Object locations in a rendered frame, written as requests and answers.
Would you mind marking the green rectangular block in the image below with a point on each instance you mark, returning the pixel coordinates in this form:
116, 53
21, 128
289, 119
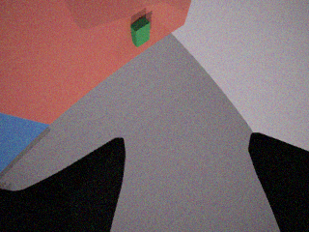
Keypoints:
140, 31

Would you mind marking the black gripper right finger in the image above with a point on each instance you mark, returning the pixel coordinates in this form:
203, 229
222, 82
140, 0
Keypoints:
283, 172

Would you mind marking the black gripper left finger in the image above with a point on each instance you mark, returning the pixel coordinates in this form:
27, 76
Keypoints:
81, 198

